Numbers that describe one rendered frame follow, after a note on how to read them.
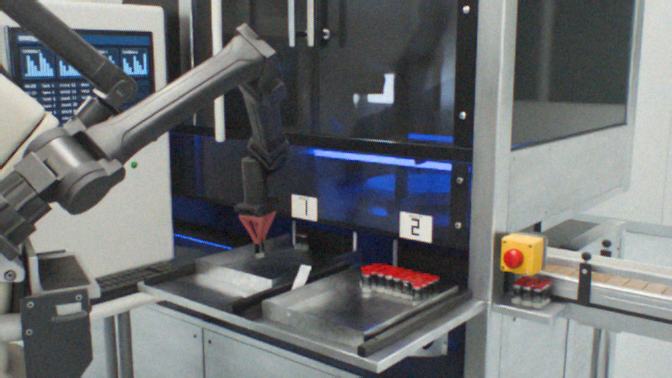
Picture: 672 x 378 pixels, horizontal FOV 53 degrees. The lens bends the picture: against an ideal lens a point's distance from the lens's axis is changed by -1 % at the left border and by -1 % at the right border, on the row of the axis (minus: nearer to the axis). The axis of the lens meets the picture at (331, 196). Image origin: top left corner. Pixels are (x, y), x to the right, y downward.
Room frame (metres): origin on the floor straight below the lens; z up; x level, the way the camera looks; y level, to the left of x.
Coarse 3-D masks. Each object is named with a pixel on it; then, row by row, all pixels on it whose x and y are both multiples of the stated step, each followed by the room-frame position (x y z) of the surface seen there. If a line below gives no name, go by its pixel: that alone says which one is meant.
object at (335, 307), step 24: (312, 288) 1.44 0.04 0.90; (336, 288) 1.49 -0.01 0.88; (360, 288) 1.49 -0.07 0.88; (456, 288) 1.41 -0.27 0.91; (264, 312) 1.32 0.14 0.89; (288, 312) 1.27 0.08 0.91; (312, 312) 1.34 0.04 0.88; (336, 312) 1.34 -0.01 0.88; (360, 312) 1.34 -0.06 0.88; (384, 312) 1.34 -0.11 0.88; (408, 312) 1.27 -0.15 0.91; (336, 336) 1.20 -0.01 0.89; (360, 336) 1.16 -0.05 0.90
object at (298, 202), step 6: (294, 198) 1.76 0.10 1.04; (300, 198) 1.75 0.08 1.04; (306, 198) 1.73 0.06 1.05; (312, 198) 1.72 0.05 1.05; (294, 204) 1.76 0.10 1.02; (300, 204) 1.75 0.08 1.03; (312, 204) 1.72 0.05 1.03; (294, 210) 1.76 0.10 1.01; (300, 210) 1.75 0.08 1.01; (312, 210) 1.72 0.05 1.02; (294, 216) 1.76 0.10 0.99; (300, 216) 1.75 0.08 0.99; (306, 216) 1.73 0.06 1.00; (312, 216) 1.72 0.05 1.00
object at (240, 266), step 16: (272, 240) 1.83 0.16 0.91; (288, 240) 1.88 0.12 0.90; (208, 256) 1.65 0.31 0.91; (224, 256) 1.69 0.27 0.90; (240, 256) 1.73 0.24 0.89; (272, 256) 1.76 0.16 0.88; (288, 256) 1.76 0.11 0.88; (304, 256) 1.76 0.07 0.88; (320, 256) 1.76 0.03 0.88; (336, 256) 1.64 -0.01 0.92; (352, 256) 1.69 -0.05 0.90; (208, 272) 1.59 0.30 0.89; (224, 272) 1.55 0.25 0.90; (240, 272) 1.52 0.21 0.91; (256, 272) 1.62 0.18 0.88; (272, 272) 1.62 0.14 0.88; (288, 272) 1.62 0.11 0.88; (256, 288) 1.49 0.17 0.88
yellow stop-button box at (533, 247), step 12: (504, 240) 1.38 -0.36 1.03; (516, 240) 1.37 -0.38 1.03; (528, 240) 1.36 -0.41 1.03; (540, 240) 1.37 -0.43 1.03; (504, 252) 1.38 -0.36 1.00; (528, 252) 1.35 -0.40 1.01; (540, 252) 1.37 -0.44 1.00; (504, 264) 1.38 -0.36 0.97; (528, 264) 1.35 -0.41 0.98; (540, 264) 1.37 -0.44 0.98
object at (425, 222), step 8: (400, 216) 1.55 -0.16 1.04; (408, 216) 1.54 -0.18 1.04; (416, 216) 1.52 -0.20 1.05; (424, 216) 1.51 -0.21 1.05; (400, 224) 1.55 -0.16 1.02; (408, 224) 1.54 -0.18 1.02; (416, 224) 1.52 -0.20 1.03; (424, 224) 1.51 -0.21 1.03; (400, 232) 1.55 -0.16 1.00; (408, 232) 1.54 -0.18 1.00; (416, 232) 1.52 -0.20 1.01; (424, 232) 1.51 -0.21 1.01; (424, 240) 1.51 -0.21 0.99
